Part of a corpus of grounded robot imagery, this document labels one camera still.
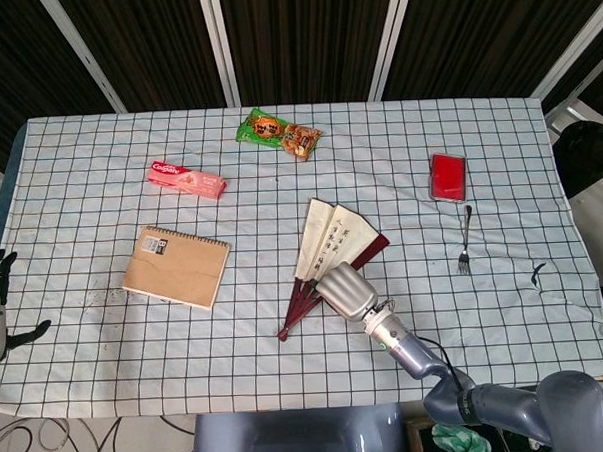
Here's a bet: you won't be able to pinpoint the green snack packet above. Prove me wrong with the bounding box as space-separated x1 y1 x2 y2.
233 105 292 151

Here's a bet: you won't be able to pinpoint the paper folding fan red ribs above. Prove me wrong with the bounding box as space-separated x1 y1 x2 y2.
271 194 395 343

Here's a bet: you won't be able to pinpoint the pink Colgate toothpaste box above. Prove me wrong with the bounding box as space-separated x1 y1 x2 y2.
146 157 230 205

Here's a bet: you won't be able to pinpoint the brown spiral notebook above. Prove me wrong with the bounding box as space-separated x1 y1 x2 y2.
118 221 235 315

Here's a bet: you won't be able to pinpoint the black cables on floor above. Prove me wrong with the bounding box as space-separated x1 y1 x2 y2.
0 409 197 452

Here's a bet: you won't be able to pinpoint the white grid-pattern tablecloth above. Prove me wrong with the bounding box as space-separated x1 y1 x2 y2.
0 91 603 425

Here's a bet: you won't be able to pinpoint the red metal card case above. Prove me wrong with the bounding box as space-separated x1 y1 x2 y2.
427 151 470 202

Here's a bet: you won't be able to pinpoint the black trash bin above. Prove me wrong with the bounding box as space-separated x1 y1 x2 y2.
550 120 603 201

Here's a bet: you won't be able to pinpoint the small metal fork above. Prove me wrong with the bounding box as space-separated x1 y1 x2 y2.
454 204 477 277

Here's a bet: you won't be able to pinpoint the grey-blue robot torso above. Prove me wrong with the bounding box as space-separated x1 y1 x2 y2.
189 404 408 452

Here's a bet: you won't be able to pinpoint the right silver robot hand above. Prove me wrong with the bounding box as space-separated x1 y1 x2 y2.
312 261 382 328

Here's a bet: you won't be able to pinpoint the orange snack packet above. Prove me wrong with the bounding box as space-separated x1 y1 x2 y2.
280 122 325 164

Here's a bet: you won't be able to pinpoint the green patterned cloth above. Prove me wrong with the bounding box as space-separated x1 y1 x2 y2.
430 421 493 452

